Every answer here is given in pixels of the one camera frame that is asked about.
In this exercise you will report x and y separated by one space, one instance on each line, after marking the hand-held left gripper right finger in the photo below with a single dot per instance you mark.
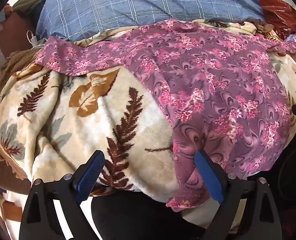
210 177

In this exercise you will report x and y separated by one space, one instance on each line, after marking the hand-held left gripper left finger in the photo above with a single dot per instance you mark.
90 175

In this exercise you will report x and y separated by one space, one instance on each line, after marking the pink floral garment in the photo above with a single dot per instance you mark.
212 85

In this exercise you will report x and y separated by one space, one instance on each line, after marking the cream leaf print blanket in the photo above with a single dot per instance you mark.
93 120

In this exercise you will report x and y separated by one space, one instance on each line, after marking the red-brown plastic bag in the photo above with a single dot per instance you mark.
277 12

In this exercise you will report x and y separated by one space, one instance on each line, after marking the olive green cloth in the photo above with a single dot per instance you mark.
29 3

